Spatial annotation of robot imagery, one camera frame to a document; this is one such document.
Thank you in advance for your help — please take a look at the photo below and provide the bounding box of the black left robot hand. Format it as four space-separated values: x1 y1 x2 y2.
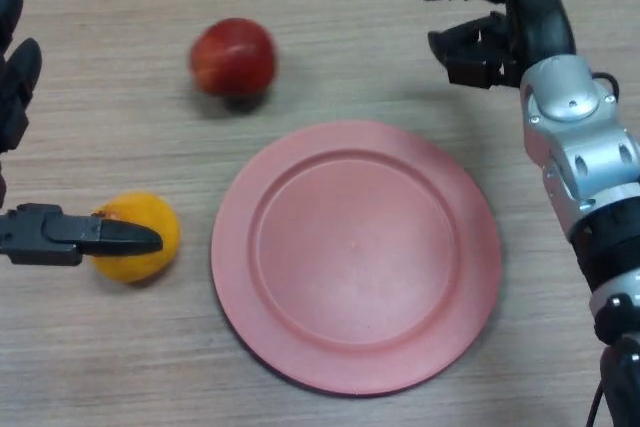
0 0 164 267

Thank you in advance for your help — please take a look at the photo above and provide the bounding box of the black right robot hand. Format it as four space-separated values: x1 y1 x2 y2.
419 0 577 91

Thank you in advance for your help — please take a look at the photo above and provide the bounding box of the red apple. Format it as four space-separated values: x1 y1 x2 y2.
188 17 278 98

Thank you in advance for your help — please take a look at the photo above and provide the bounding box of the pink round plastic plate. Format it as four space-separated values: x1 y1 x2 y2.
210 120 503 397

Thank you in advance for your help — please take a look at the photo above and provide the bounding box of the orange citrus fruit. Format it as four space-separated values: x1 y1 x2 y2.
90 190 181 284

